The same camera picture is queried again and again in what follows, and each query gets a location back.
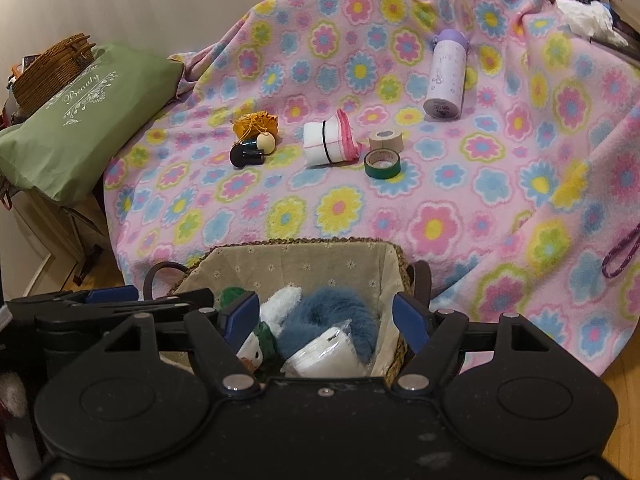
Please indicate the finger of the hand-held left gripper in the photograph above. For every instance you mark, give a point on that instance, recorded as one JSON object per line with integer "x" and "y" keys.
{"x": 90, "y": 320}
{"x": 110, "y": 295}

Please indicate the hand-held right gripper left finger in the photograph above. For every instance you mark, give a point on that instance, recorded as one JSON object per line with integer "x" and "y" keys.
{"x": 240, "y": 322}

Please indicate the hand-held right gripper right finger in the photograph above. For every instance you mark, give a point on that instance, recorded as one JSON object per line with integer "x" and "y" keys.
{"x": 411, "y": 322}

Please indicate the dark green velvet scrunchie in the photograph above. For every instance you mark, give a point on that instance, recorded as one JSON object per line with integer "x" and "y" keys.
{"x": 231, "y": 297}

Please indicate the white plush toy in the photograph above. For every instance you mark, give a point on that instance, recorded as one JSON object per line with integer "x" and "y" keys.
{"x": 280, "y": 305}

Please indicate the blue furry scrunchie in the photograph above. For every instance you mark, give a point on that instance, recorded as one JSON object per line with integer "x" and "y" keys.
{"x": 340, "y": 310}

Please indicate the fabric-lined woven basket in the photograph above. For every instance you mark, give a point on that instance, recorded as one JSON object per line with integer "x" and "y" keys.
{"x": 300, "y": 265}

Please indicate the green tape roll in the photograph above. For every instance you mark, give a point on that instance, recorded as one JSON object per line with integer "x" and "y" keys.
{"x": 382, "y": 172}

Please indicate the black short makeup brush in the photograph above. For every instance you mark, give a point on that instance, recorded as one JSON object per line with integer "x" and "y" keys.
{"x": 245, "y": 156}

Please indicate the cream egg-shaped sponge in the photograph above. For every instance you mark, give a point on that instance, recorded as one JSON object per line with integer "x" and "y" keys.
{"x": 266, "y": 143}

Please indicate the pink and white cloth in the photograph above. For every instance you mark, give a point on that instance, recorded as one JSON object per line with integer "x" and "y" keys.
{"x": 325, "y": 142}

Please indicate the beige wooden cabinet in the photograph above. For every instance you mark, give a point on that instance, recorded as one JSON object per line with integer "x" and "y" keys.
{"x": 55, "y": 230}

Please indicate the pink floral fleece blanket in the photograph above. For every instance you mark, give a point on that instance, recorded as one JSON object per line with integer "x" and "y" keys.
{"x": 350, "y": 220}

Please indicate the green embroidered pillow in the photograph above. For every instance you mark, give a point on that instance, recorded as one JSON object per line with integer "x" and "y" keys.
{"x": 85, "y": 125}

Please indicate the beige tape roll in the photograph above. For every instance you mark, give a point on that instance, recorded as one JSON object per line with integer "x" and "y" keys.
{"x": 385, "y": 146}

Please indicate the brown wicker basket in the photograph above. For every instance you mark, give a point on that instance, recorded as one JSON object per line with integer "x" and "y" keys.
{"x": 45, "y": 70}

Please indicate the lilac insulated bottle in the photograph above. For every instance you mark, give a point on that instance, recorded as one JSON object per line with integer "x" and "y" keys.
{"x": 445, "y": 80}

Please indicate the white crumpled tissue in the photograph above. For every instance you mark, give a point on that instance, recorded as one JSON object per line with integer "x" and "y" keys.
{"x": 585, "y": 17}

